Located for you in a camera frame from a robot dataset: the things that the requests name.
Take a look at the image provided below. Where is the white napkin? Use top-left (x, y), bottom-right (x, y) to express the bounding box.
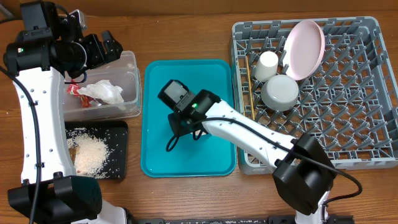
top-left (78, 80), bottom-right (124, 107)

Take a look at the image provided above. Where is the red snack wrapper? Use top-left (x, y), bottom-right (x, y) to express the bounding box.
top-left (67, 79), bottom-right (95, 108)

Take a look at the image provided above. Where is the wooden chopstick diagonal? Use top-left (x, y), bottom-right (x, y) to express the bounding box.
top-left (245, 55), bottom-right (255, 120)

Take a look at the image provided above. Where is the food scraps rice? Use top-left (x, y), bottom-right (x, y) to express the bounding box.
top-left (66, 127), bottom-right (125, 180)

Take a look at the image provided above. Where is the grey-white bowl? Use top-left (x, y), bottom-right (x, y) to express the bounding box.
top-left (261, 75), bottom-right (299, 111)

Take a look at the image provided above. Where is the white cup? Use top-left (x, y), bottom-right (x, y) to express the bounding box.
top-left (254, 51), bottom-right (279, 82)

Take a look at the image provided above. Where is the pink plate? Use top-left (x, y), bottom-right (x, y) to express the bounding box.
top-left (282, 19), bottom-right (325, 81)

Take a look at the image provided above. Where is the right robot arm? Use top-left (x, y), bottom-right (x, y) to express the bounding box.
top-left (158, 90), bottom-right (336, 223)

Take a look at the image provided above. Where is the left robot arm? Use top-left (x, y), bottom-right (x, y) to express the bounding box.
top-left (2, 27), bottom-right (134, 223)

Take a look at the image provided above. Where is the teal plastic tray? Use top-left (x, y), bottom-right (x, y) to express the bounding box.
top-left (141, 59), bottom-right (237, 178)

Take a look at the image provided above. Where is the black tray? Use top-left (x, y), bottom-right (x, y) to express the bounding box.
top-left (63, 120), bottom-right (129, 180)

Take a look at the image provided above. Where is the grey plastic dish rack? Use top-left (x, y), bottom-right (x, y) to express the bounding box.
top-left (231, 16), bottom-right (397, 170)

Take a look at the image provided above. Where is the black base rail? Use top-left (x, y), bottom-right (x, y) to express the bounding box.
top-left (136, 215), bottom-right (355, 224)

